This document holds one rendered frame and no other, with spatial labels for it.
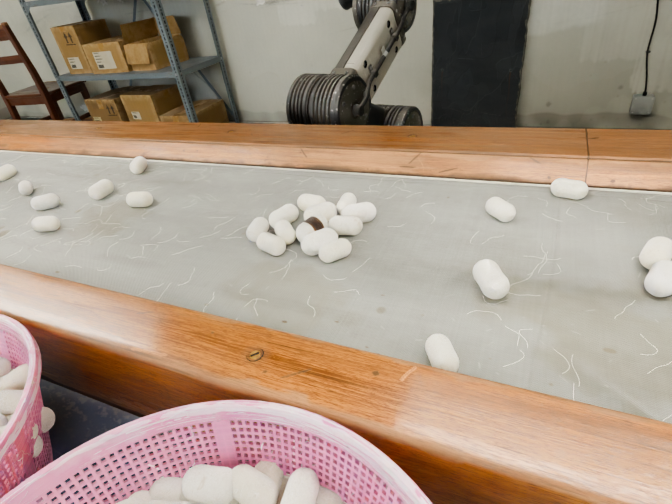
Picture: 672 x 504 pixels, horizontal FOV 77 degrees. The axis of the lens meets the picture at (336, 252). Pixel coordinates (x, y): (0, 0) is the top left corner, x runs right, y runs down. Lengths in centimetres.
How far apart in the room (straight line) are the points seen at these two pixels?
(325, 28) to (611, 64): 145
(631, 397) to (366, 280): 20
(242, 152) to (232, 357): 42
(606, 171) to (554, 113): 198
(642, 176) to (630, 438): 33
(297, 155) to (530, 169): 30
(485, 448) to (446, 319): 12
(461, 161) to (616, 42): 195
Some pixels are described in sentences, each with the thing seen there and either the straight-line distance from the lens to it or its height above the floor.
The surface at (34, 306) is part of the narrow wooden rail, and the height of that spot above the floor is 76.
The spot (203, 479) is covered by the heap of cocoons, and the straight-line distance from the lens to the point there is 28.
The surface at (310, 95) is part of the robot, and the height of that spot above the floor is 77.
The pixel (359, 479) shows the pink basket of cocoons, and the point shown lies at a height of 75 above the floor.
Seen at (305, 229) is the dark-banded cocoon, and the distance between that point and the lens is 42.
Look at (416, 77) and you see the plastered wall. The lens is 256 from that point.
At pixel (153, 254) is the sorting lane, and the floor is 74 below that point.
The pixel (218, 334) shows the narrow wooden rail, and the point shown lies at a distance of 32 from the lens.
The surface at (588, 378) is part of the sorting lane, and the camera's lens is 32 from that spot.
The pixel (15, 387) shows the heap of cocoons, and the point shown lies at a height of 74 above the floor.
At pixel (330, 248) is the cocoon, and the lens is 39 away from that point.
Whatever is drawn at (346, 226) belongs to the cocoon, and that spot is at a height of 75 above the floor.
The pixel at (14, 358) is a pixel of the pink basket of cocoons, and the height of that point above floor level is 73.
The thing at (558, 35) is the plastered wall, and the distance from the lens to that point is 243.
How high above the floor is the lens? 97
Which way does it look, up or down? 34 degrees down
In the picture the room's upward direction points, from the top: 9 degrees counter-clockwise
